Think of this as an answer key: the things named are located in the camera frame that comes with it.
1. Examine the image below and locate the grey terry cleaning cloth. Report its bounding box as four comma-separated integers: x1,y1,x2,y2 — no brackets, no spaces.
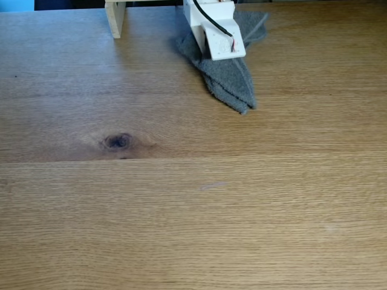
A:
176,11,270,115

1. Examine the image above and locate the light wooden stand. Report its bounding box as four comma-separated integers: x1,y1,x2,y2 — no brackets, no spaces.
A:
104,0,185,39

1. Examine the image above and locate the black camera cable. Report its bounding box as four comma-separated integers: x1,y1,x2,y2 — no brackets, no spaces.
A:
192,0,236,52

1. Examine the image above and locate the dark blue furniture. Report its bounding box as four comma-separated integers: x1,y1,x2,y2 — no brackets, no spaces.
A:
34,0,106,11

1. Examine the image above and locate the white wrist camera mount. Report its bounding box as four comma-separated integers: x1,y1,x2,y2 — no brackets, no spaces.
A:
201,19,247,62

